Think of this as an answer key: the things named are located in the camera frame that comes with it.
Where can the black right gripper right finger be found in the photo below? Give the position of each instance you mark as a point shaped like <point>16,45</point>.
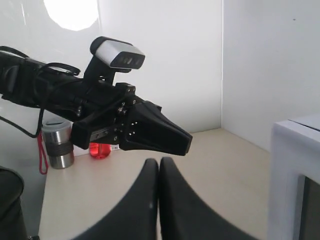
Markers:
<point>184,215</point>

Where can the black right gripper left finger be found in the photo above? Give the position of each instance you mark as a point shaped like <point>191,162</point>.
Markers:
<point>135,216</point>

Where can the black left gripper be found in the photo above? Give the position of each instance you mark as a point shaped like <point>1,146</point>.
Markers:
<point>145,127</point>

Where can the white microwave door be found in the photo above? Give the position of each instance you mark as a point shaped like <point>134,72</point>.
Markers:
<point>294,156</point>

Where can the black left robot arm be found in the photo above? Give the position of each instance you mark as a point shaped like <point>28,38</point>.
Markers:
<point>57,87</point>

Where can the red transparent bottle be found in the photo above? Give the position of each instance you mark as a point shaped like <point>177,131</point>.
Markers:
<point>99,150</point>

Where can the stainless steel travel mug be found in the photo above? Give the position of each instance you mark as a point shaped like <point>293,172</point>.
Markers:
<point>56,134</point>

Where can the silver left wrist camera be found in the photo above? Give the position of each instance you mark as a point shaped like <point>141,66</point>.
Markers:
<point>118,55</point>

